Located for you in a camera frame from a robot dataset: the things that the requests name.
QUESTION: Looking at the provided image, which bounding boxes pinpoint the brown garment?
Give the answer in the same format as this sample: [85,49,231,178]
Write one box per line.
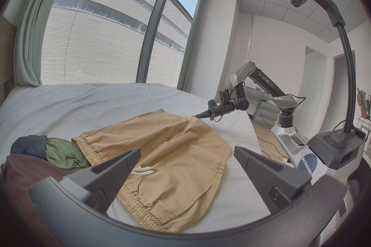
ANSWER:
[0,154,87,240]

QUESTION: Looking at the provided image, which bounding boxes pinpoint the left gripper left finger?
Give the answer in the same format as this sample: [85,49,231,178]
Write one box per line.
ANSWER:
[61,148,141,213]

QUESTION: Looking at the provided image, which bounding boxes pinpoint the black garment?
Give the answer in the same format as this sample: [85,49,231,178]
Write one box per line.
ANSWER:
[11,135,49,161]

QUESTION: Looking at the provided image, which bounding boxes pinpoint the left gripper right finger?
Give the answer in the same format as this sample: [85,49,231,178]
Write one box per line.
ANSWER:
[234,145,312,214]

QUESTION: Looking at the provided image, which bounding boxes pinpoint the green garment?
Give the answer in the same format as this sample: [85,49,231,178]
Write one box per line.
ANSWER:
[45,138,91,174]

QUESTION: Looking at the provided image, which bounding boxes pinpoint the person's hand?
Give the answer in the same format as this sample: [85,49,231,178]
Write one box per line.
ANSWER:
[357,89,371,119]

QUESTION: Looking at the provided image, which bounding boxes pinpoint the window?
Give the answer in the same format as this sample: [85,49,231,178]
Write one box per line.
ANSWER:
[41,0,201,89]

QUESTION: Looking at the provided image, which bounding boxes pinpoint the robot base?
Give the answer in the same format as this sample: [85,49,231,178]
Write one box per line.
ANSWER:
[271,123,367,183]

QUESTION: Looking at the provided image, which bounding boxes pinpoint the tan shorts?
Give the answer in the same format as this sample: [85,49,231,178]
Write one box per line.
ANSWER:
[71,108,232,233]

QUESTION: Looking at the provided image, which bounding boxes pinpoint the grey-green curtain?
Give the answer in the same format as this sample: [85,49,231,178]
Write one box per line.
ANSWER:
[13,0,87,87]

